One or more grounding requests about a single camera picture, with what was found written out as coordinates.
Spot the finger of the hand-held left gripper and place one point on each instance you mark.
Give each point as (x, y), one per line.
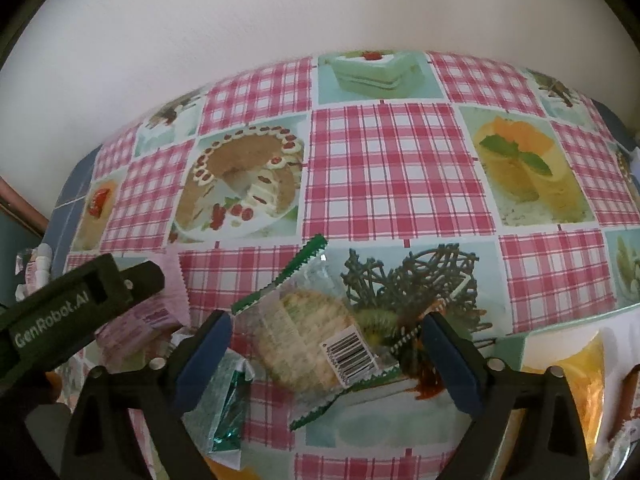
(145, 280)

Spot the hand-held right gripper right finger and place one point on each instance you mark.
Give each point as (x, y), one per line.
(450, 360)

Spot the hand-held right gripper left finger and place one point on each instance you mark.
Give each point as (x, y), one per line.
(205, 355)

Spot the pink snack packet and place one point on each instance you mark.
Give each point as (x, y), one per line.
(150, 320)

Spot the green box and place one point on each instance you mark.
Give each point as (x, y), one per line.
(515, 350)

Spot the clear green-edged cracker packet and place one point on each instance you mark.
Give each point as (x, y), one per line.
(305, 340)

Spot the silver green snack packet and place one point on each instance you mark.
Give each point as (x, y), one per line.
(220, 400)

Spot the yellow cake packet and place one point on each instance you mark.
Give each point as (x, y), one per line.
(590, 375)

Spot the pink plaid printed tablecloth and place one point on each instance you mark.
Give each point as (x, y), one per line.
(390, 170)

